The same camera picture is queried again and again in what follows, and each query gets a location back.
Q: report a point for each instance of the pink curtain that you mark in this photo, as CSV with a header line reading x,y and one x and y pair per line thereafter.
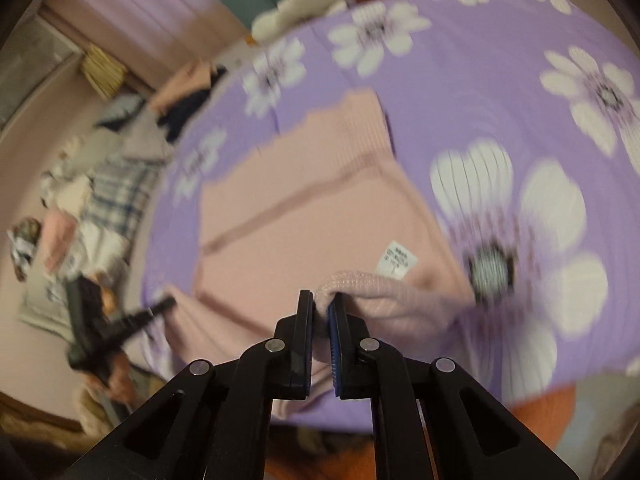
x,y
152,38

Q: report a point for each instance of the pink crumpled cloth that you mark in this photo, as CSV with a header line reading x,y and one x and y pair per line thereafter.
x,y
58,232

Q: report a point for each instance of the person's hand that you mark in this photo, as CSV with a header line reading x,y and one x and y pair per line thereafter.
x,y
119,387

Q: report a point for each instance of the grey pillow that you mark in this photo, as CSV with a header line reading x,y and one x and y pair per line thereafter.
x,y
127,130

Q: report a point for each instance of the purple floral bed sheet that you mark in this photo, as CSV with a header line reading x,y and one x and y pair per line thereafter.
x,y
519,126

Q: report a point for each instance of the pink ribbed knit sweater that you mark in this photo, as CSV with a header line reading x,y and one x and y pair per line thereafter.
x,y
323,207

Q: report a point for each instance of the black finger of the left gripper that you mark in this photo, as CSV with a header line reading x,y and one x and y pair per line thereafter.
x,y
128,325

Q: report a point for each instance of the wall shelf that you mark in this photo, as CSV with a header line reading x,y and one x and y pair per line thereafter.
x,y
34,51

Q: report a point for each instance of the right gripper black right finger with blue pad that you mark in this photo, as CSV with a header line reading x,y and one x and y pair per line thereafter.
x,y
431,420

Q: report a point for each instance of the yellow hanging cloth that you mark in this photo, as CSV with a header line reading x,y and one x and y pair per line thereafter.
x,y
104,73

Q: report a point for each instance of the folded peach garment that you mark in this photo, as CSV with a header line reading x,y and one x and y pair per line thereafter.
x,y
194,76

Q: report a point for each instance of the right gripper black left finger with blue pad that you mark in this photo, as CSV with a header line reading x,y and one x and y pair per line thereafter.
x,y
210,421

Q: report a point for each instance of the folded dark navy garment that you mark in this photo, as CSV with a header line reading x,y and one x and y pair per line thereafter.
x,y
175,119

